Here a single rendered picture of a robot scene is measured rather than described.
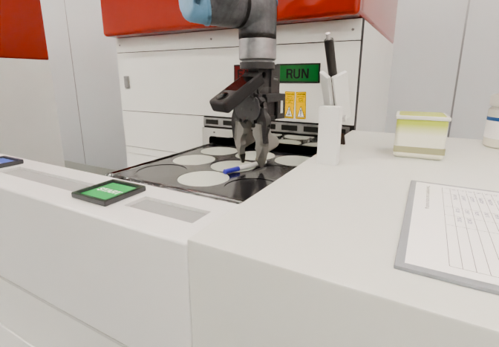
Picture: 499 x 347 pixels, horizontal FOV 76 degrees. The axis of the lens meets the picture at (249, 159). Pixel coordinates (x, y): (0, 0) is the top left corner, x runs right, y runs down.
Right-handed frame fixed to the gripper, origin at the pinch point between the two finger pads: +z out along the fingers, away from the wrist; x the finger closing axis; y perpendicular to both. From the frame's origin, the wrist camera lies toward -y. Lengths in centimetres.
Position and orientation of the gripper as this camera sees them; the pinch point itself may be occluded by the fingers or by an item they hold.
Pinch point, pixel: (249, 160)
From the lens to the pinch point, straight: 68.6
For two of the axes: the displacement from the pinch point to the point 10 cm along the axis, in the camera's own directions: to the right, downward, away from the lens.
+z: 0.0, 9.7, 2.4
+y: 7.1, -1.7, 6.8
